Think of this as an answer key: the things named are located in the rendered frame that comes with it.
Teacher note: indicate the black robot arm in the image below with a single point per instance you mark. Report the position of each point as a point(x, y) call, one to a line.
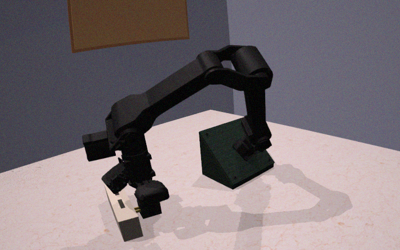
point(131, 117)

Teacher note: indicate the black two-prong charger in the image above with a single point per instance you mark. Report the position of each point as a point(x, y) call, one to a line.
point(145, 212)

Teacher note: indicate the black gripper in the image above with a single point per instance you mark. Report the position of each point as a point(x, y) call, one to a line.
point(148, 192)

